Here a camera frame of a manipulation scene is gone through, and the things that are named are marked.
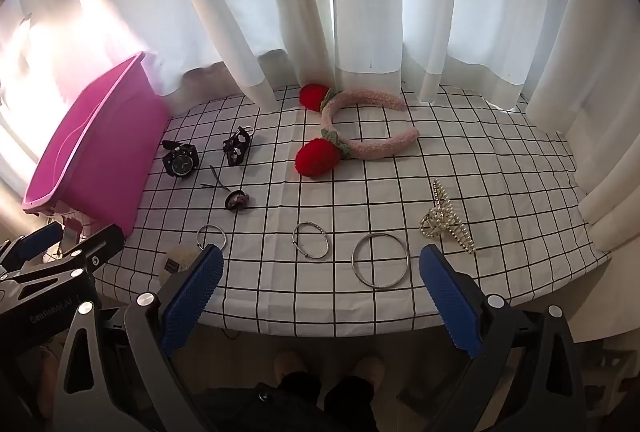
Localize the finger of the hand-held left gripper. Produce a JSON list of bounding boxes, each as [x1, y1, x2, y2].
[[0, 221, 63, 274], [47, 224, 126, 284]]

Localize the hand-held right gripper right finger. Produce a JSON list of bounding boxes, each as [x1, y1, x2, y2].
[[419, 243, 587, 432]]

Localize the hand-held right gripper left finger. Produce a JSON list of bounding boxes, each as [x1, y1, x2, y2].
[[52, 243, 224, 432]]

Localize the pearl hair claw clip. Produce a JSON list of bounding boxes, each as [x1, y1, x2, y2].
[[419, 178, 477, 254]]

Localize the dark braided hair tie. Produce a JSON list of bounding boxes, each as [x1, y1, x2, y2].
[[224, 188, 253, 213]]

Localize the large silver bangle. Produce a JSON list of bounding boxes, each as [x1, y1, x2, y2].
[[351, 233, 411, 288]]

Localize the pink plastic basin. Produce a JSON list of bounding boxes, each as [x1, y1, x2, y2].
[[22, 52, 171, 238]]

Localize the silver bangle with clasp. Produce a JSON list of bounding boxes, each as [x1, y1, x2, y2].
[[292, 222, 330, 259]]

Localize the beige fluffy hair accessory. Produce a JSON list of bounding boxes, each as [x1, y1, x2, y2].
[[159, 246, 203, 285]]

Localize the beige slipper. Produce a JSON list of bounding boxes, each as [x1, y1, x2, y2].
[[350, 354, 386, 383], [274, 351, 308, 380]]

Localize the thin black hair pin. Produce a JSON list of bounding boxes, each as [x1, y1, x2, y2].
[[201, 166, 232, 193]]

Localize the black wristwatch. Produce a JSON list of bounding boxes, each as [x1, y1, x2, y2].
[[161, 139, 201, 179]]

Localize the black-checked white tablecloth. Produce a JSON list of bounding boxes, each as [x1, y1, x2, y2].
[[92, 84, 613, 338]]

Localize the person's dark trousers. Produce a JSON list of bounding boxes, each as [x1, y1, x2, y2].
[[250, 369, 381, 432]]

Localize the black bow hair clip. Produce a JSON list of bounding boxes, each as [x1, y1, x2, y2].
[[222, 125, 255, 167]]

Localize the pink strawberry headband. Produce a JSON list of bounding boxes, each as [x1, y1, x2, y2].
[[295, 83, 421, 177]]

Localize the small silver ring bracelet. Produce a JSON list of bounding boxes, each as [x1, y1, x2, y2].
[[196, 223, 228, 250]]

